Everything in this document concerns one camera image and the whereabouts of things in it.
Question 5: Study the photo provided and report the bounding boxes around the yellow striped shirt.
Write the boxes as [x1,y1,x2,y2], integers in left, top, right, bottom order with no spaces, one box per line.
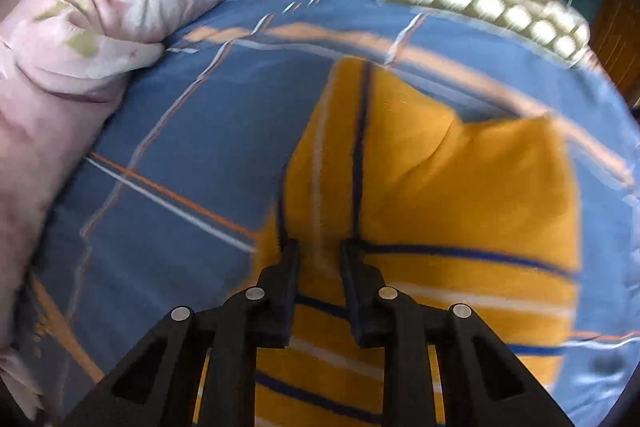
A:
[192,57,583,427]

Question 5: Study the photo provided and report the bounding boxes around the wooden door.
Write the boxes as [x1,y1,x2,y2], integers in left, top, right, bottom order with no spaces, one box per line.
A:
[542,0,640,102]

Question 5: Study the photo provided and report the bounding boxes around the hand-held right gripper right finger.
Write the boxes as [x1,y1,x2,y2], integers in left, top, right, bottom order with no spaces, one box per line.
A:
[340,239,576,427]

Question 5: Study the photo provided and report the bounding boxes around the pink floral quilt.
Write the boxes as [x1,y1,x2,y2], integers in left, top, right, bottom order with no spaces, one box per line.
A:
[0,0,330,423]

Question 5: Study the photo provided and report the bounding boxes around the green white dotted pillow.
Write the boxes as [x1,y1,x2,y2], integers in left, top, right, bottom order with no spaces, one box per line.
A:
[360,0,593,68]

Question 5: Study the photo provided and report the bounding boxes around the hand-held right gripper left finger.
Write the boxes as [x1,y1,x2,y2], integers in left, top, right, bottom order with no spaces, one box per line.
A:
[62,239,301,427]

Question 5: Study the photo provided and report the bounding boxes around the blue plaid bed sheet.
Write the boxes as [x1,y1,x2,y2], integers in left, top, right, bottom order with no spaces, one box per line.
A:
[22,0,640,427]

